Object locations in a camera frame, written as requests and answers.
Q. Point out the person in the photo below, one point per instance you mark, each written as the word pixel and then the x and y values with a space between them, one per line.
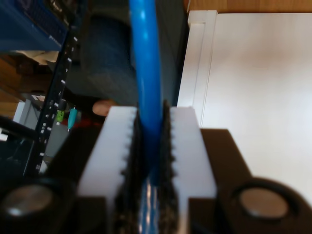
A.
pixel 102 107

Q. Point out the black server rack frame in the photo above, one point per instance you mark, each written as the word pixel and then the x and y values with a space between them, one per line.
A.
pixel 61 80

